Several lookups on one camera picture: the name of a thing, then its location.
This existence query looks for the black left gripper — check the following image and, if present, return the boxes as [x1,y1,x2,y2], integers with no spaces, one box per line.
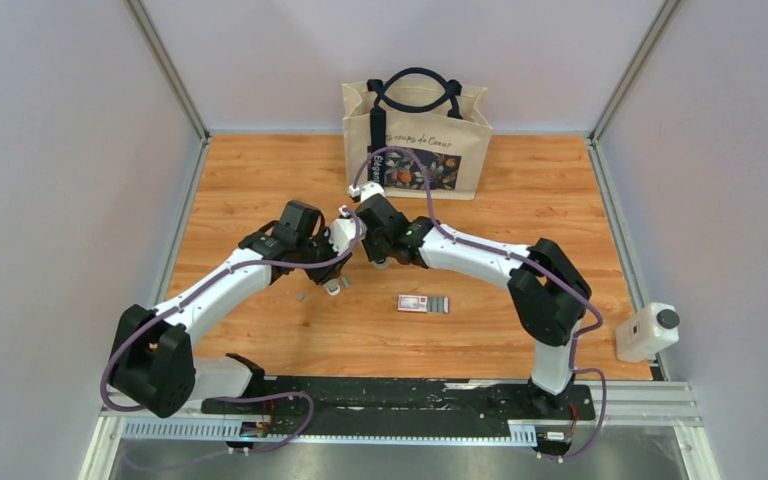
[296,226,352,287]

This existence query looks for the grey and black stapler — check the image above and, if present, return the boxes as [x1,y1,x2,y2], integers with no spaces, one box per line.
[372,258,390,270]

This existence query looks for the small grey-green stapler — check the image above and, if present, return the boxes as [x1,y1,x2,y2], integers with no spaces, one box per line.
[323,278,344,296]

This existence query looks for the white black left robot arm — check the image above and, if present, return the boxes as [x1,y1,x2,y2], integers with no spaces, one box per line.
[99,200,365,418]

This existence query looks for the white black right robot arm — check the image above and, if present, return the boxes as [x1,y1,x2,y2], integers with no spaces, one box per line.
[353,193,592,419]

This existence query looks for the red white staple box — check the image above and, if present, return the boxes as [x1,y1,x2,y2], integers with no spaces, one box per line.
[397,295,450,314]

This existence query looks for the beige floral tote bag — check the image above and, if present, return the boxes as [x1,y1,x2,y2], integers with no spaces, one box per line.
[342,67,493,200]

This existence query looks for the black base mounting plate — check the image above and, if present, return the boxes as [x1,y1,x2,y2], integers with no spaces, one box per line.
[201,376,597,438]

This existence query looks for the white box with black knob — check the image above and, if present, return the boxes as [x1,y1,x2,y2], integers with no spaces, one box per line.
[615,302,680,363]

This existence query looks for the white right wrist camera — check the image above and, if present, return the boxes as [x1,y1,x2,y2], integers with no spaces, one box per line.
[347,181,386,203]

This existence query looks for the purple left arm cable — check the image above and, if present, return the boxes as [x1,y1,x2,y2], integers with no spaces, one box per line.
[99,206,367,458]

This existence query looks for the aluminium frame rail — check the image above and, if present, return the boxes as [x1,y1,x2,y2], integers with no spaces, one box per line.
[99,379,702,447]

